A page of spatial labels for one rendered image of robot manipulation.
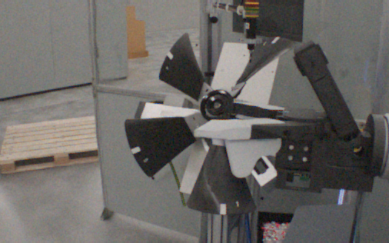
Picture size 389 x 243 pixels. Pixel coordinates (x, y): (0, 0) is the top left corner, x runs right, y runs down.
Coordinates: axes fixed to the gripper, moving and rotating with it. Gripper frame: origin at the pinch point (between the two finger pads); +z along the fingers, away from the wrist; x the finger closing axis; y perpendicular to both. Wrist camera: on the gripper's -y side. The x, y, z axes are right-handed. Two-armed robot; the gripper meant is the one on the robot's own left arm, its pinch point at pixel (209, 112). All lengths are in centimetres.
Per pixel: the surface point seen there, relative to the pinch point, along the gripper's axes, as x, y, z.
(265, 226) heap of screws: 75, 51, -4
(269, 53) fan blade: 94, -5, 0
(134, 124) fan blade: 81, 22, 45
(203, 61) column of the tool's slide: 145, 1, 37
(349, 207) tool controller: 19.4, 17.9, -21.1
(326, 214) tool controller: 17.8, 19.1, -17.1
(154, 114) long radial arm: 100, 21, 45
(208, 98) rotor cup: 83, 11, 19
